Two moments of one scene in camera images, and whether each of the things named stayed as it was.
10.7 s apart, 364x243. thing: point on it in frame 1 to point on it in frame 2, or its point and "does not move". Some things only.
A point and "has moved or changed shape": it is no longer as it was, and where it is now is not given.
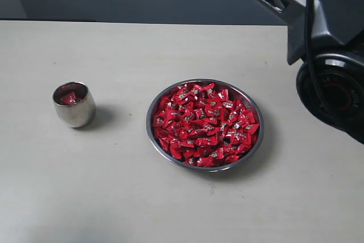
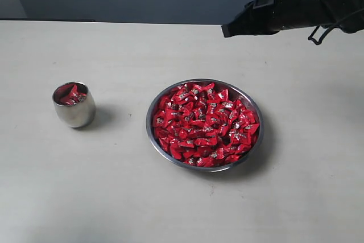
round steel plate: x=205 y=125 does not move
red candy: x=70 y=98 has moved or changed shape
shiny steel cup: x=74 y=103 does not move
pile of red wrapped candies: x=199 y=124 does not move
